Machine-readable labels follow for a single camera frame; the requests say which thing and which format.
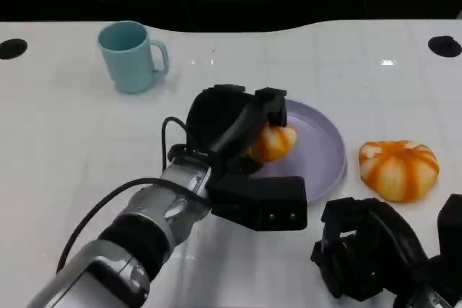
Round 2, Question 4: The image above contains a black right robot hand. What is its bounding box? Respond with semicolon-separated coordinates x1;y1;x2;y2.
310;196;431;302

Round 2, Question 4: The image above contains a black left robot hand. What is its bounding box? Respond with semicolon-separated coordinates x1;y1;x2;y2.
167;84;289;176

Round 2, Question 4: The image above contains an orange white toy bread roll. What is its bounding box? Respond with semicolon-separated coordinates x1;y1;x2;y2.
247;124;299;163
358;138;440;203

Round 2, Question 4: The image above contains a lilac plate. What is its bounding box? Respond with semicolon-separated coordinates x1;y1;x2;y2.
248;99;349;206

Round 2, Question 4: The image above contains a pale green mug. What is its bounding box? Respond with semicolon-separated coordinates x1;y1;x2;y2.
97;20;170;94

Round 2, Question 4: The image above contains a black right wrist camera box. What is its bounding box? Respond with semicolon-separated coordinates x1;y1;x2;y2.
437;193;462;259

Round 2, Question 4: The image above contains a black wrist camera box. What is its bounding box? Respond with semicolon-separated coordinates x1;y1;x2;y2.
437;193;462;259
208;174;309;232

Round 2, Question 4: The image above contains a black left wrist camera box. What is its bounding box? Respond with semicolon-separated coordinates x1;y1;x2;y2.
208;174;309;232

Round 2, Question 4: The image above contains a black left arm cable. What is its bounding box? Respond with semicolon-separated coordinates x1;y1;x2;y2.
55;116;214;277

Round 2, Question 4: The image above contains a black table cable hole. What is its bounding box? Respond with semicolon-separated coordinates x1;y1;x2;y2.
427;35;462;58
0;38;29;60

